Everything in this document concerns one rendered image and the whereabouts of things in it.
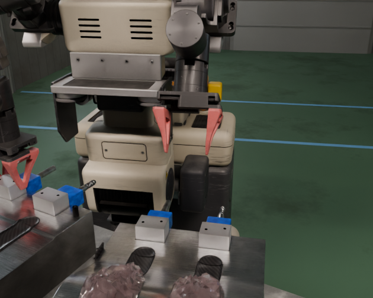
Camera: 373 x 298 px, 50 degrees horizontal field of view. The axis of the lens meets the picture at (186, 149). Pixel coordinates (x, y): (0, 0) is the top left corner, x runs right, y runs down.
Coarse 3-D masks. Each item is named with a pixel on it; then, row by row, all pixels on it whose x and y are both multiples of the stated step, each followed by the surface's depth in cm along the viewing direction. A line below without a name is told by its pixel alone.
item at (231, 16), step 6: (234, 0) 92; (234, 6) 92; (234, 12) 92; (228, 18) 92; (234, 18) 91; (222, 24) 91; (228, 24) 91; (234, 24) 91; (222, 30) 91; (228, 30) 91; (234, 30) 91; (222, 36) 92; (228, 36) 92
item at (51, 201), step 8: (88, 184) 78; (40, 192) 71; (48, 192) 71; (56, 192) 71; (64, 192) 71; (72, 192) 73; (80, 192) 74; (40, 200) 69; (48, 200) 68; (56, 200) 68; (64, 200) 70; (72, 200) 72; (80, 200) 74; (40, 208) 70; (48, 208) 69; (56, 208) 69; (64, 208) 70
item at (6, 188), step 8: (48, 168) 83; (0, 176) 76; (8, 176) 76; (32, 176) 79; (40, 176) 81; (0, 184) 73; (8, 184) 73; (16, 184) 74; (32, 184) 78; (40, 184) 79; (0, 192) 74; (8, 192) 73; (16, 192) 74; (24, 192) 76
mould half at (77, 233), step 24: (0, 216) 69; (24, 216) 68; (48, 216) 68; (72, 216) 68; (24, 240) 63; (48, 240) 63; (72, 240) 67; (0, 264) 58; (24, 264) 59; (48, 264) 63; (72, 264) 68; (0, 288) 56; (24, 288) 60; (48, 288) 64
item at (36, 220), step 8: (32, 216) 68; (16, 224) 67; (24, 224) 67; (32, 224) 67; (0, 232) 65; (8, 232) 65; (16, 232) 66; (24, 232) 65; (0, 240) 64; (8, 240) 64; (16, 240) 63; (0, 248) 62
